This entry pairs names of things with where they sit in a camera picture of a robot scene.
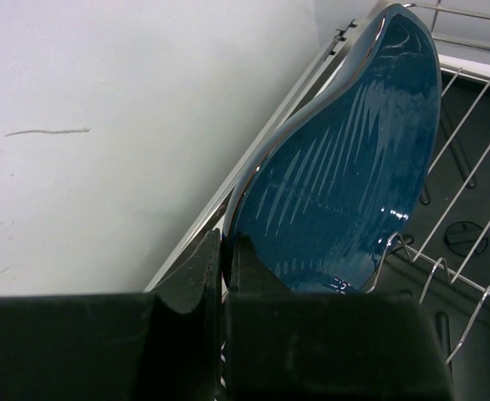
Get black drain tray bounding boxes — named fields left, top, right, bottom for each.
left=382, top=66, right=490, bottom=401

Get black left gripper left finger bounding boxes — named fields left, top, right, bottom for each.
left=0, top=230, right=221, bottom=400

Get dark blue leaf plate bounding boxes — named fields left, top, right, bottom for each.
left=222, top=4, right=442, bottom=295

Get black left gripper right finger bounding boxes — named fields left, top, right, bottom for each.
left=225, top=237, right=455, bottom=400

